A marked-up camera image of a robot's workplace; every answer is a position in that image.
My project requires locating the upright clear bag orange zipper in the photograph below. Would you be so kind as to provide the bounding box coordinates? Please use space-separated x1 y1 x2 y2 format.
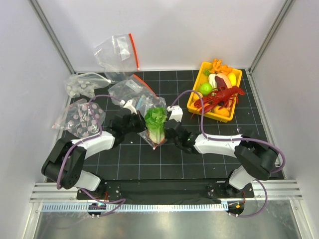
94 33 140 73

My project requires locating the small green toy sprig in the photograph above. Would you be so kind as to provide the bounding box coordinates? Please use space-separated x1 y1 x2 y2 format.
203 69 211 76

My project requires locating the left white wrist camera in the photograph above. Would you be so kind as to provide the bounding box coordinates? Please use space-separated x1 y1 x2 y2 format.
123 99 137 114

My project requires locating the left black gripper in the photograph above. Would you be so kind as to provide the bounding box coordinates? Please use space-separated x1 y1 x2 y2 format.
123 110 151 134

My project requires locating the aluminium post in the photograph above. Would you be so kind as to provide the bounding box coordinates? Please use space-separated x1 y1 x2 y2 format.
28 0 76 74
249 0 295 75

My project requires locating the toy orange coral piece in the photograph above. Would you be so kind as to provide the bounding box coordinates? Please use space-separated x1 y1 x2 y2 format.
210 58 233 75

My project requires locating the toy green apple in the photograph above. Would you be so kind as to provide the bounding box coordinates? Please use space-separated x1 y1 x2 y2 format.
198 82 213 96

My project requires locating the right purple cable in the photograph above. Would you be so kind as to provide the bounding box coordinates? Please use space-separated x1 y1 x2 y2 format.
170 90 286 217

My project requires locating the toy pink sausage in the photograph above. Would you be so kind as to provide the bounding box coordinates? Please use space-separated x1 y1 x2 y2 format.
216 73 232 88

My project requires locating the clear bag orange zipper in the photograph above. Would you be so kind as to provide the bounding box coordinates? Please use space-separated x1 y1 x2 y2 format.
108 74 157 106
136 95 167 150
94 33 140 73

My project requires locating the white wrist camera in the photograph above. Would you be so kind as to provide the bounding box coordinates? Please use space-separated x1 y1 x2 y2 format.
123 99 137 114
167 106 183 123

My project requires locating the toy green lettuce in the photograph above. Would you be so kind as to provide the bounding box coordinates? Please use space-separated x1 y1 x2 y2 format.
145 107 167 144

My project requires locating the right aluminium post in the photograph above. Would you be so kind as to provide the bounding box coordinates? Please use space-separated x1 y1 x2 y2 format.
249 0 295 75

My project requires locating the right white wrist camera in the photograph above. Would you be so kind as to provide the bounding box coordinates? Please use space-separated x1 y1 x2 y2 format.
167 106 183 123

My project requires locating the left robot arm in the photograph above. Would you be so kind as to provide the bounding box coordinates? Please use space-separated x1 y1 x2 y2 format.
41 109 146 199

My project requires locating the toy orange fruit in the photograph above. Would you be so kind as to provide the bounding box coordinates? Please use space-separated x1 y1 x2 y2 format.
213 106 230 117

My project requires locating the yellow plastic tray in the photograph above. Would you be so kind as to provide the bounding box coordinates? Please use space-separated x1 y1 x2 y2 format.
187 62 242 122

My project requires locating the toy red lobster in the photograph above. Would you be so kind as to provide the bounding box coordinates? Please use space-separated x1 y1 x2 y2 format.
193 86 245 113

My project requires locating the clear bag blue zipper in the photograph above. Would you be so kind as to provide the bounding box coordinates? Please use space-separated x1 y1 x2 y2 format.
136 95 147 109

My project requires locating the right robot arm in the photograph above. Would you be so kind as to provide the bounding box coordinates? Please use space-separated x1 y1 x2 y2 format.
164 119 279 198

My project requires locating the black grid mat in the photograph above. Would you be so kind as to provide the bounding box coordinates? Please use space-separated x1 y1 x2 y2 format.
46 69 285 182

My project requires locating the bag of pink discs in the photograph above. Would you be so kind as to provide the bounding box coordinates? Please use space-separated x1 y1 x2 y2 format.
52 99 106 138

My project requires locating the toy white garlic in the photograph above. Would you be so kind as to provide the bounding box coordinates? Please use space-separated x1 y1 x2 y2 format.
208 74 217 89

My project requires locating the left aluminium post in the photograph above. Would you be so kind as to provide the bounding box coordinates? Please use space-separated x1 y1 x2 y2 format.
28 0 76 74

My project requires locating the aluminium front rail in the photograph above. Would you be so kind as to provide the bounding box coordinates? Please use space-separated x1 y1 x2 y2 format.
30 179 302 215

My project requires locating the black mounting plate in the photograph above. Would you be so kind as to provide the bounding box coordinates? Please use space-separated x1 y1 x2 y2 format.
89 179 255 204

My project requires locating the bag of white discs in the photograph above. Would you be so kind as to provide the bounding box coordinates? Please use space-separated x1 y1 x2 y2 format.
64 72 111 98

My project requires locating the toy yellow lemon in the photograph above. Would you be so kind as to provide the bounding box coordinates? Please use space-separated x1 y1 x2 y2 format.
227 72 237 86

